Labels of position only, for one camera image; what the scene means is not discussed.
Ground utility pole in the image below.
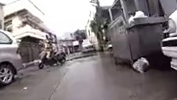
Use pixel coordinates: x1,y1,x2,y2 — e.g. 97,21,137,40
94,0,103,18

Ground wet grey concrete road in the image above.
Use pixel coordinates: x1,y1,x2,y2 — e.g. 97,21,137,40
0,41,177,100

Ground person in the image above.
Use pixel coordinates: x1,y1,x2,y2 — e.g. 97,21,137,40
41,37,57,60

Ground white rubbish bag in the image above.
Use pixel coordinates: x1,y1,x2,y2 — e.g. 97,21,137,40
126,9,150,25

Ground dark motor scooter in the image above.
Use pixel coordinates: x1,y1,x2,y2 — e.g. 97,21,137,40
35,47,69,71

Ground white car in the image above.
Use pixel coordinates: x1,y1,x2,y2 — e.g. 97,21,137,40
79,38,98,54

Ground green bushes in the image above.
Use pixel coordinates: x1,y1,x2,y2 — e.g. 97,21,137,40
87,11,115,53

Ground pale building with balconies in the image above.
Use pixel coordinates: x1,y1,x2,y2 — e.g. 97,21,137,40
0,0,60,67

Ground pale rubbish bag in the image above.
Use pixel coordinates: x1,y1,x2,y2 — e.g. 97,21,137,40
130,55,151,75

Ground dark tree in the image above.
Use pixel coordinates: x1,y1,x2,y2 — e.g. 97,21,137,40
72,27,89,44

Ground dark metal dumpster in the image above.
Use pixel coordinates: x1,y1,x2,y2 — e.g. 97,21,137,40
106,8,175,72

